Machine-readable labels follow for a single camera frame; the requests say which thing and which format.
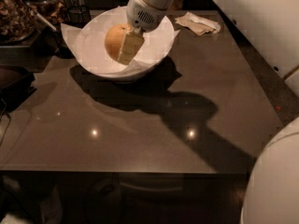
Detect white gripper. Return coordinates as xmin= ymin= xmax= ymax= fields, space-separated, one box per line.
xmin=118 ymin=0 xmax=165 ymax=65

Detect folded paper napkins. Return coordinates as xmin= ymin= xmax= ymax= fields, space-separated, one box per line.
xmin=175 ymin=12 xmax=221 ymax=35

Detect white paper bowl liner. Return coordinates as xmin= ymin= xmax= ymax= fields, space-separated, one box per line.
xmin=60 ymin=6 xmax=181 ymax=78

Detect orange fruit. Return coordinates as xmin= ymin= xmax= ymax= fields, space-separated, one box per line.
xmin=105 ymin=23 xmax=132 ymax=61

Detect person in khaki trousers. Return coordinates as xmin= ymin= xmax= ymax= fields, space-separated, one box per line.
xmin=169 ymin=0 xmax=183 ymax=10

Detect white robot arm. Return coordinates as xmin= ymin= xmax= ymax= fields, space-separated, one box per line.
xmin=176 ymin=0 xmax=299 ymax=224

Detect glass jar of snacks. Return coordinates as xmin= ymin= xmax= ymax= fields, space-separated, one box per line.
xmin=0 ymin=0 xmax=36 ymax=45

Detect black cable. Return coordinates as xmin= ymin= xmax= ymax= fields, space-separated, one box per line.
xmin=0 ymin=98 xmax=13 ymax=147

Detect black wire cup holder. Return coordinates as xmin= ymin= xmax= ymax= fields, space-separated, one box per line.
xmin=67 ymin=5 xmax=91 ymax=26

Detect white ceramic bowl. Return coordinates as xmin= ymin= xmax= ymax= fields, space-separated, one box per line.
xmin=74 ymin=5 xmax=176 ymax=82

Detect black tray device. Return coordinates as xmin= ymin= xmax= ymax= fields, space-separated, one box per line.
xmin=0 ymin=65 xmax=35 ymax=112

